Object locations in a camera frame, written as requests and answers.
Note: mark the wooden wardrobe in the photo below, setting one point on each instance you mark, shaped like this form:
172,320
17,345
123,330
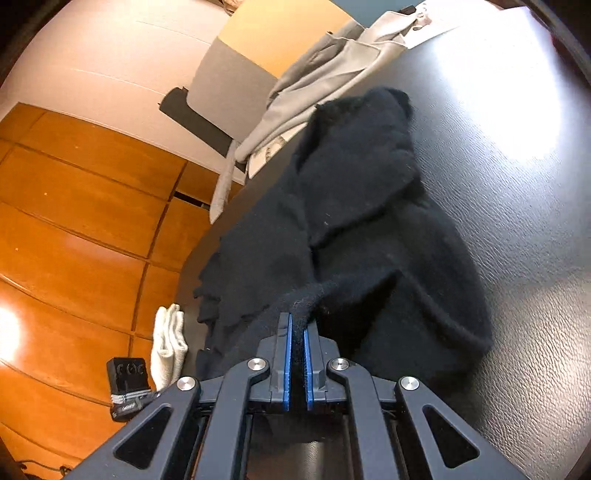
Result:
95,227

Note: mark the dark navy knit sweater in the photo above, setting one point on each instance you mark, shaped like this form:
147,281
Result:
349,239

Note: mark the grey yellow blue armchair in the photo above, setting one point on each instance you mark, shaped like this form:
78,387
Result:
263,75

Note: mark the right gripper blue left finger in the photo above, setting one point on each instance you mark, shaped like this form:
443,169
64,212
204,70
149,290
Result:
199,429

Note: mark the white cloth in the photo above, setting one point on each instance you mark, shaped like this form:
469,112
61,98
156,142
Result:
168,346

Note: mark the grey hoodie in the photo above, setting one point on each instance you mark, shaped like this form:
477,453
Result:
323,78

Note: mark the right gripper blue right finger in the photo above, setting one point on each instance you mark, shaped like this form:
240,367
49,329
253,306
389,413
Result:
396,429

